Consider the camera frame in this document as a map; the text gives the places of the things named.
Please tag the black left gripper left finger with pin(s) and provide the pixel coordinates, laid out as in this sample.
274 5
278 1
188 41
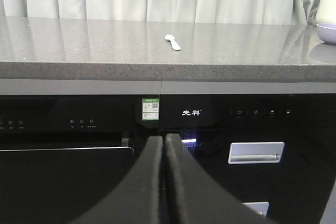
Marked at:
137 198

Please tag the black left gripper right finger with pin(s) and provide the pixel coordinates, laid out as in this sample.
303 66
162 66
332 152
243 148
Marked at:
194 197

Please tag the black built-in sterilizer cabinet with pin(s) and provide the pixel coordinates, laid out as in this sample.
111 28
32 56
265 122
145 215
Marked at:
275 153

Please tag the purple plastic bowl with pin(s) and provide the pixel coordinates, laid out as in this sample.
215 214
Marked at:
326 32

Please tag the light green plastic spoon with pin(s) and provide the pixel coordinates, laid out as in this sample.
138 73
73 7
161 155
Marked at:
175 46

